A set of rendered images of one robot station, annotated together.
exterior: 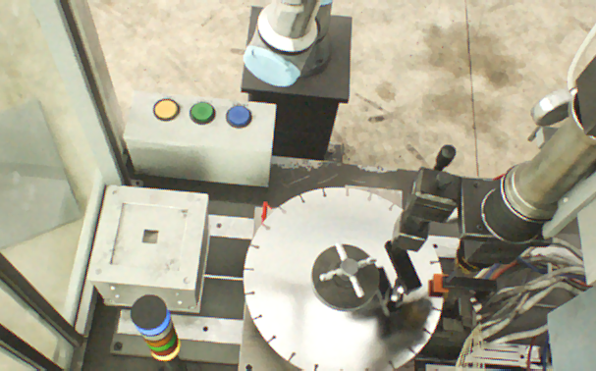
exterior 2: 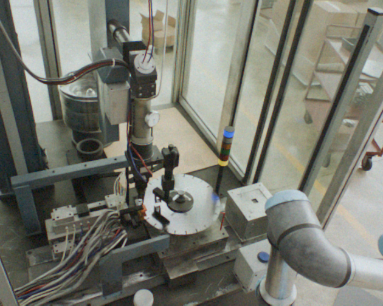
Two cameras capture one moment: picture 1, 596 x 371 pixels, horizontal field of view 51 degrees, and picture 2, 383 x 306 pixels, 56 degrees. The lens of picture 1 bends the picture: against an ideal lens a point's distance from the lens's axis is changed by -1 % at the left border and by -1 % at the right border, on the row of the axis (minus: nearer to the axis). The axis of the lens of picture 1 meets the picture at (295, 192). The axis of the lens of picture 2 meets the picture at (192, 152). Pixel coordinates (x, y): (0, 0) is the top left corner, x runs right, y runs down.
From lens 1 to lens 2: 1.38 m
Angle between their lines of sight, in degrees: 76
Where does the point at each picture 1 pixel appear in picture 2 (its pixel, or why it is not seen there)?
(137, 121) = not seen: hidden behind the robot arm
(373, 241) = (175, 216)
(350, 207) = (191, 225)
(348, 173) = (200, 295)
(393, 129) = not seen: outside the picture
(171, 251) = (244, 199)
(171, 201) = (258, 213)
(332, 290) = not seen: hidden behind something
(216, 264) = (228, 230)
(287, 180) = (226, 278)
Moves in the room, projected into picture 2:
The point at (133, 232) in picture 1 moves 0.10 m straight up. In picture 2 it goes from (261, 200) to (266, 183)
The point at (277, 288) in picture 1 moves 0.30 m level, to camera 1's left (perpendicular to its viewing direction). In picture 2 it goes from (200, 190) to (263, 179)
